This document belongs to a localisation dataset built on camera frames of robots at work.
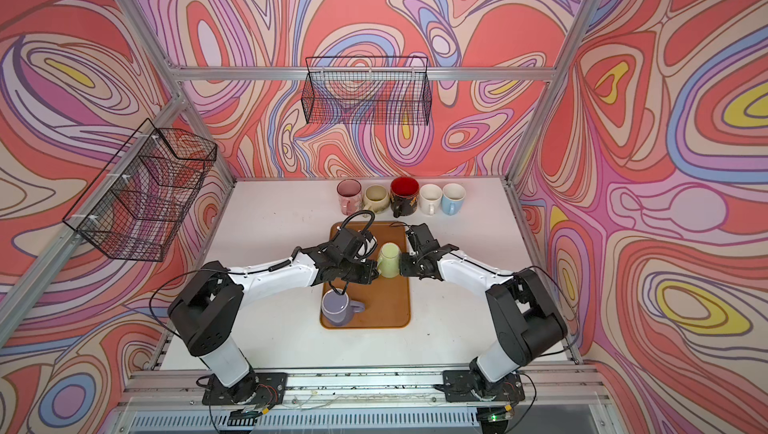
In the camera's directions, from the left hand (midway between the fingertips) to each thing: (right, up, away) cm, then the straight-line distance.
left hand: (384, 274), depth 86 cm
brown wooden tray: (+1, -9, +3) cm, 9 cm away
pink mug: (-13, +25, +17) cm, 33 cm away
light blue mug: (+24, +24, +19) cm, 39 cm away
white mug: (+16, +24, +19) cm, 34 cm away
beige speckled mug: (-3, +23, +19) cm, 30 cm away
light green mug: (+1, +4, 0) cm, 4 cm away
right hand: (+7, 0, +5) cm, 9 cm away
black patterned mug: (+7, +23, +15) cm, 29 cm away
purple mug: (-12, -8, -8) cm, 16 cm away
